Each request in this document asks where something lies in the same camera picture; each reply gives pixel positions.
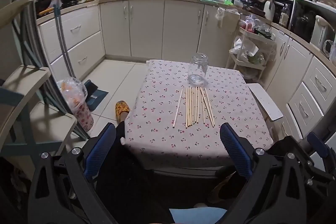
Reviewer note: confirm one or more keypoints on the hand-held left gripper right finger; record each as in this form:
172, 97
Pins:
236, 150

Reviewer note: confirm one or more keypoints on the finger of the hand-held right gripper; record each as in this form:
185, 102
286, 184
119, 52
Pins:
286, 144
317, 145

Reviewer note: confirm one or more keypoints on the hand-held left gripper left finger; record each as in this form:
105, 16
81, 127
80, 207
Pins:
101, 150

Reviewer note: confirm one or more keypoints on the group of wooden chopsticks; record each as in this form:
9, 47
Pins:
189, 108

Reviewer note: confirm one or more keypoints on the clear glass jar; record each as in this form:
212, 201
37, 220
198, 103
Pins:
198, 69

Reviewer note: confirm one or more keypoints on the person's leg in dark pants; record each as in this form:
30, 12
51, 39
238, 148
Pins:
123, 174

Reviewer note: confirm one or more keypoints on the pink patterned bin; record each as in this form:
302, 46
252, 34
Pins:
84, 119

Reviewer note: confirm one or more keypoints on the white stool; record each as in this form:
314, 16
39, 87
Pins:
265, 102

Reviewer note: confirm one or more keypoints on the orange patterned slipper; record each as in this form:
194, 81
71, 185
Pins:
122, 108

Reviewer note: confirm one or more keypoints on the dark blue dustpan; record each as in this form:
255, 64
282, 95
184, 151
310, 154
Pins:
95, 94

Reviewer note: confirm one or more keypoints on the clear plastic bag with oranges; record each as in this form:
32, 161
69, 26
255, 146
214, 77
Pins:
71, 90

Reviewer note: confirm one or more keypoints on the cherry print tablecloth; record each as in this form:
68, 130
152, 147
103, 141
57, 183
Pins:
157, 108

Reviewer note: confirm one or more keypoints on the light blue cloth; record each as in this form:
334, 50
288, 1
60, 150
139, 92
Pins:
197, 214

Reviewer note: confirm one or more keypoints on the wooden chair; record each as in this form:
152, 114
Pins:
23, 98

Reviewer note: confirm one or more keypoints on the white plastic bags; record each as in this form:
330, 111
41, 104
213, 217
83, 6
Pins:
244, 50

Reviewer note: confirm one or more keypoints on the white trolley cart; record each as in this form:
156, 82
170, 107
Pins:
262, 40

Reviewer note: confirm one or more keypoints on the white electric water boiler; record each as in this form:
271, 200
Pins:
321, 32

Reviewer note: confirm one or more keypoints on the bagged food with red lids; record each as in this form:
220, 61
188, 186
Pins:
254, 26

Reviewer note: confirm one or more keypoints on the black countertop oven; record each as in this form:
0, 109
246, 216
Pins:
302, 22

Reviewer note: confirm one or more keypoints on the clear plastic bottle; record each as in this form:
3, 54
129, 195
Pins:
284, 15

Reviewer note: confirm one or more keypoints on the white hanging trash bin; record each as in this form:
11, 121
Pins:
228, 19

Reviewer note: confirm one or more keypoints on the cream base cabinets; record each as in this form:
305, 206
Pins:
147, 27

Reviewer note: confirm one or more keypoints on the white thermos jug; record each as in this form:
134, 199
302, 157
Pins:
269, 8

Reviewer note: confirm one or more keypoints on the green sponge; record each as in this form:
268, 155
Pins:
228, 1

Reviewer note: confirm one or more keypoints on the green dish cloth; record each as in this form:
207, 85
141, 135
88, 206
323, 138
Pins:
207, 0

